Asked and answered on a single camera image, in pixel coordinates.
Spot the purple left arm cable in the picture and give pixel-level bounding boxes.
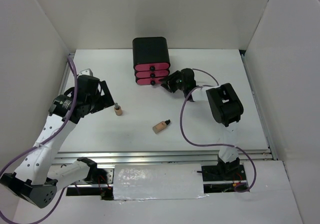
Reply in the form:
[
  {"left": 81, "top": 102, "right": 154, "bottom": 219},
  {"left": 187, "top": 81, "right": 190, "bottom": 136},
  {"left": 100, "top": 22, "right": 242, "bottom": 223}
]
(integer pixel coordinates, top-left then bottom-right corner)
[{"left": 0, "top": 57, "right": 79, "bottom": 222}]

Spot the aluminium left side rail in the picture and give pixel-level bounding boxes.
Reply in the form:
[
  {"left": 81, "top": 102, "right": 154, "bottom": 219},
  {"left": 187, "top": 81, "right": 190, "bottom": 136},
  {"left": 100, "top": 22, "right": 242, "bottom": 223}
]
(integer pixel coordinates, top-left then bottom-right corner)
[{"left": 59, "top": 61, "right": 74, "bottom": 94}]

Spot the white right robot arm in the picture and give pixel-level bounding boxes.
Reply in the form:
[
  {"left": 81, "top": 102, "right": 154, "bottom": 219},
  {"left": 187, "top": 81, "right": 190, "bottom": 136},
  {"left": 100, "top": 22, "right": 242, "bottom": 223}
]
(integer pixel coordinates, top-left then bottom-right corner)
[{"left": 159, "top": 68, "right": 244, "bottom": 180}]

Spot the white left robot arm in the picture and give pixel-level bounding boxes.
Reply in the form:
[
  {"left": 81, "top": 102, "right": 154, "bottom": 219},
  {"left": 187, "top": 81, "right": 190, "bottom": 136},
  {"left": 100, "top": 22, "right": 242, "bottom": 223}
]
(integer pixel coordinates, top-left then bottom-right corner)
[{"left": 0, "top": 68, "right": 115, "bottom": 209}]

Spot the lying beige foundation bottle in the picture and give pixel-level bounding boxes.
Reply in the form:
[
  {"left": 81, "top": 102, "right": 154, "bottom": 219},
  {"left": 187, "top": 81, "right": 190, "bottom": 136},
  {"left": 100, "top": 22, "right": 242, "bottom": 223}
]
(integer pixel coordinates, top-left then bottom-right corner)
[{"left": 152, "top": 119, "right": 171, "bottom": 134}]

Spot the aluminium rail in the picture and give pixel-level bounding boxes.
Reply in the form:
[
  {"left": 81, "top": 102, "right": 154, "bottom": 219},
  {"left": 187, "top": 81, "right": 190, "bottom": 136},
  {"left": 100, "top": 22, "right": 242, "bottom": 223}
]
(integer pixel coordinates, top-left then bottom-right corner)
[
  {"left": 239, "top": 50, "right": 279, "bottom": 161},
  {"left": 59, "top": 61, "right": 74, "bottom": 94},
  {"left": 51, "top": 150, "right": 273, "bottom": 164}
]

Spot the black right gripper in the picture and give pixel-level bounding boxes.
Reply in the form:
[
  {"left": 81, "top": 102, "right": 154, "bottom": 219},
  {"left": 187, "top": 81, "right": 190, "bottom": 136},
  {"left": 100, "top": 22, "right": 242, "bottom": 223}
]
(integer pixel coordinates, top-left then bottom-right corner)
[{"left": 159, "top": 69, "right": 187, "bottom": 93}]

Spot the beige foundation bottle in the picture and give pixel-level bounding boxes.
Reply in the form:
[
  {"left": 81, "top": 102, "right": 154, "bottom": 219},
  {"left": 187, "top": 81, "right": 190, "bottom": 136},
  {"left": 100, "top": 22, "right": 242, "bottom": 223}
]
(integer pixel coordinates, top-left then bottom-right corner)
[
  {"left": 152, "top": 119, "right": 171, "bottom": 134},
  {"left": 113, "top": 103, "right": 123, "bottom": 116}
]

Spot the aluminium right side rail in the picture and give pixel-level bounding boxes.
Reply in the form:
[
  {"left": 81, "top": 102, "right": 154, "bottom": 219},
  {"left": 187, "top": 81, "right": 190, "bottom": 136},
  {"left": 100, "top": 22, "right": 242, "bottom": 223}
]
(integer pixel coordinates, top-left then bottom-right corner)
[{"left": 239, "top": 50, "right": 279, "bottom": 161}]

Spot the black drawer organizer box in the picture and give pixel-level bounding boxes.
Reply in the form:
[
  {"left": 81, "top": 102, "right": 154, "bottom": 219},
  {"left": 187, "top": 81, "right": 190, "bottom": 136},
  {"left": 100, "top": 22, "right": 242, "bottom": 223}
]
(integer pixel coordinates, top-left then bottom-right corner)
[{"left": 132, "top": 36, "right": 171, "bottom": 72}]

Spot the aluminium front rail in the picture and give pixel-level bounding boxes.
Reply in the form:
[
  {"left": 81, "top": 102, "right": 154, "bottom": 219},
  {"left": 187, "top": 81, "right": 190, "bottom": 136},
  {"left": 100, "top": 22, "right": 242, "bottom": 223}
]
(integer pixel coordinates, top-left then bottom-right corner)
[{"left": 51, "top": 150, "right": 273, "bottom": 164}]

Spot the white foil cover sheet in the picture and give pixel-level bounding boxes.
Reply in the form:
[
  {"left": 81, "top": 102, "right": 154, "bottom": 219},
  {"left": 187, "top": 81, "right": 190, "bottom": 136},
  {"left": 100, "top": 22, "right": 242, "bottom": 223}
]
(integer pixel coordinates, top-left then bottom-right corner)
[{"left": 113, "top": 163, "right": 205, "bottom": 201}]

